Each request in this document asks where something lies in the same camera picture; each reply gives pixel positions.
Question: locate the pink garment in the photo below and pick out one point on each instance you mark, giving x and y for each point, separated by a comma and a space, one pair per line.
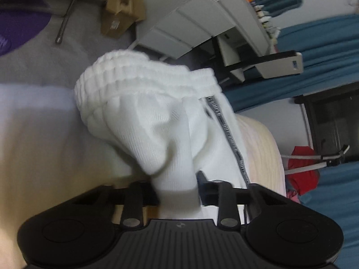
293, 195

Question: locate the brown cardboard box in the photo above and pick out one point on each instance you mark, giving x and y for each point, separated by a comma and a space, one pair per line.
119, 15

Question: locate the purple round object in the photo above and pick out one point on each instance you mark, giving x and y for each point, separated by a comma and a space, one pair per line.
20, 26

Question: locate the blue curtain left panel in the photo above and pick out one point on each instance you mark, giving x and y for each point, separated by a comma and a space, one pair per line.
329, 49

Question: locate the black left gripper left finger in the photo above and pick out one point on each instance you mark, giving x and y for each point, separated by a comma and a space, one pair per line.
134, 198

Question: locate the blue curtain panel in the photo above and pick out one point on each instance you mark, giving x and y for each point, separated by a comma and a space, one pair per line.
329, 49
337, 197

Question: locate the white dresser desk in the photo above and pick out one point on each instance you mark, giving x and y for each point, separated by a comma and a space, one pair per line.
174, 27

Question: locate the blue curtain right panel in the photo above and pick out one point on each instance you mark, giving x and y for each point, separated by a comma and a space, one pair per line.
337, 197

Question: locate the dark window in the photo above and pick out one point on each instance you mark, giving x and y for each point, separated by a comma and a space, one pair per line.
333, 120

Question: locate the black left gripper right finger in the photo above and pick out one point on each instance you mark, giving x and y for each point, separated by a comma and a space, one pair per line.
228, 199

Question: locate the white knit zip jacket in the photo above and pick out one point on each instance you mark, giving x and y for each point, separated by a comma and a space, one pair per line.
173, 121

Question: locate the pastel tie-dye bed sheet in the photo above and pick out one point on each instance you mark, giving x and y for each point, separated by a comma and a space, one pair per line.
48, 156

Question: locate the grey metal rod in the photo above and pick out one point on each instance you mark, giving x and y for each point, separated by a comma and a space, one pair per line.
65, 20

